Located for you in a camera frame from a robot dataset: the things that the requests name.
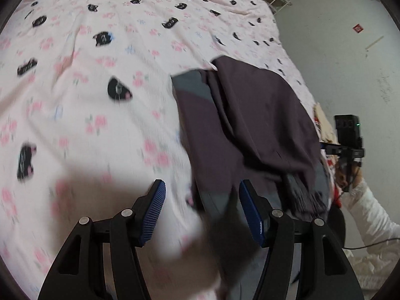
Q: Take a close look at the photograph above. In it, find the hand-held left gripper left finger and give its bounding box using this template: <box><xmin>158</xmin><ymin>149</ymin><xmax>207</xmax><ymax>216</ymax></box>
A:
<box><xmin>37</xmin><ymin>179</ymin><xmax>167</xmax><ymax>300</ymax></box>

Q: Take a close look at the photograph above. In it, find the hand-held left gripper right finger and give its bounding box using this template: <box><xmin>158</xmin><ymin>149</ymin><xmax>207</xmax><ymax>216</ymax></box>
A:
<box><xmin>238</xmin><ymin>179</ymin><xmax>365</xmax><ymax>300</ymax></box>

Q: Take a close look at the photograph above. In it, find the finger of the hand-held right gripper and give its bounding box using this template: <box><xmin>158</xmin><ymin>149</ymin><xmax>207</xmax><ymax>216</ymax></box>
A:
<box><xmin>319</xmin><ymin>142</ymin><xmax>337</xmax><ymax>156</ymax></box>

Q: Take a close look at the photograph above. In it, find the grey and maroon jacket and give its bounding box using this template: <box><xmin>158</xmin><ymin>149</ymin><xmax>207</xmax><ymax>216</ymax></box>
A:
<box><xmin>170</xmin><ymin>54</ymin><xmax>332</xmax><ymax>300</ymax></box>

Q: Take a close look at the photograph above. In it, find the person's right forearm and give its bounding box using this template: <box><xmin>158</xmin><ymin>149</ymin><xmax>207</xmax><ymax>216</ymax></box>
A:
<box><xmin>342</xmin><ymin>178</ymin><xmax>400</xmax><ymax>251</ymax></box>

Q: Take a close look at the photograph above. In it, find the person's right hand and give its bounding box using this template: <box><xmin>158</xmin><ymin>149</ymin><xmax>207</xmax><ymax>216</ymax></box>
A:
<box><xmin>335</xmin><ymin>160</ymin><xmax>364</xmax><ymax>193</ymax></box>

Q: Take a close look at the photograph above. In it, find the beige bed sheet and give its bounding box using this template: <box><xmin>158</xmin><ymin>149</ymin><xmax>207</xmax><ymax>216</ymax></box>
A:
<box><xmin>312</xmin><ymin>101</ymin><xmax>336</xmax><ymax>163</ymax></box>

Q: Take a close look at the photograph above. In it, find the red cloth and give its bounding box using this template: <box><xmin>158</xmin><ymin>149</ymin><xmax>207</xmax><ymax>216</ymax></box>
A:
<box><xmin>329</xmin><ymin>183</ymin><xmax>344</xmax><ymax>208</ymax></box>

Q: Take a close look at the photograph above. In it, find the pink cat print blanket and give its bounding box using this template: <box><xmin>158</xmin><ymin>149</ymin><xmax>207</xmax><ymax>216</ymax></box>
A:
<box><xmin>0</xmin><ymin>0</ymin><xmax>322</xmax><ymax>300</ymax></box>

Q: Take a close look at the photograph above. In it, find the thin black cable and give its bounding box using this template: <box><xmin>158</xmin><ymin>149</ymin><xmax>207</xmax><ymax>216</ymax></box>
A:
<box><xmin>343</xmin><ymin>239</ymin><xmax>400</xmax><ymax>251</ymax></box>

